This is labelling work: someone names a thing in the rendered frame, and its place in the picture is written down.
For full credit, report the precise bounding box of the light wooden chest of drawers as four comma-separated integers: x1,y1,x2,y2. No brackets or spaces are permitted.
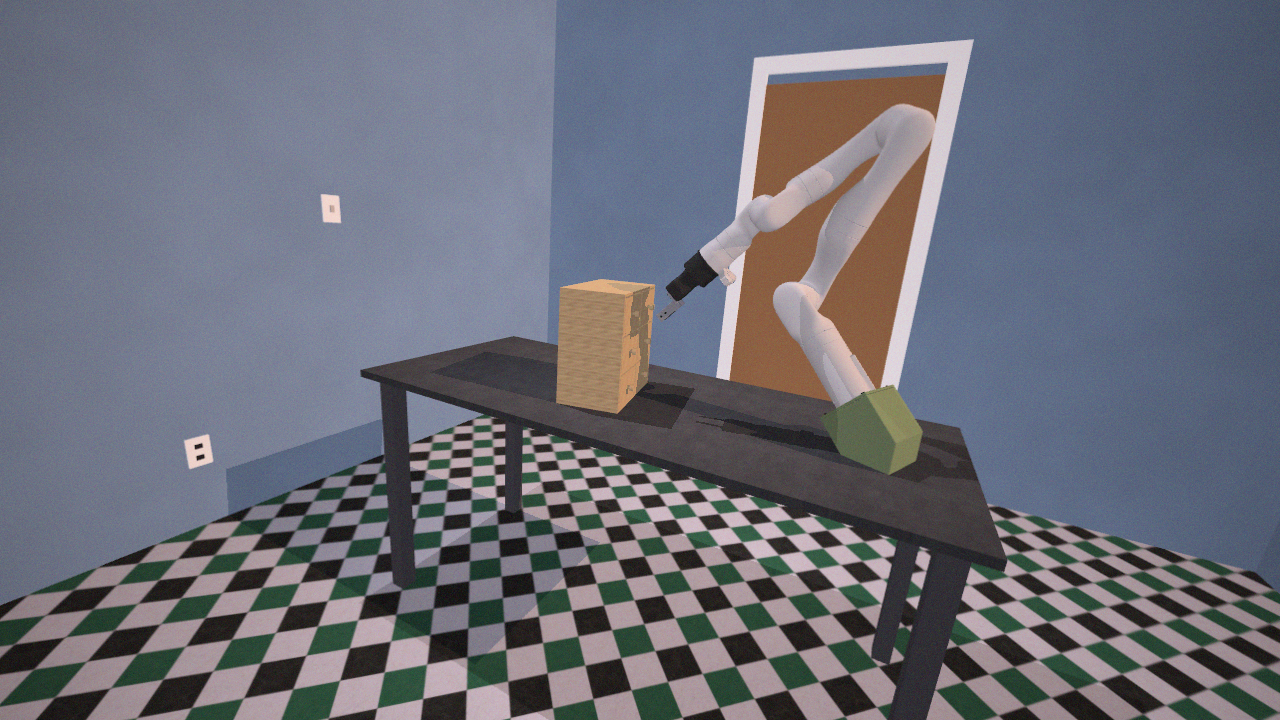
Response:
556,279,655,414

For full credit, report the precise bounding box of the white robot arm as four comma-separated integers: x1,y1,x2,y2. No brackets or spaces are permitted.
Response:
716,104,934,407

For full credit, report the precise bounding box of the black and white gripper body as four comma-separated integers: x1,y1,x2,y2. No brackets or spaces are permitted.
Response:
666,238,737,301

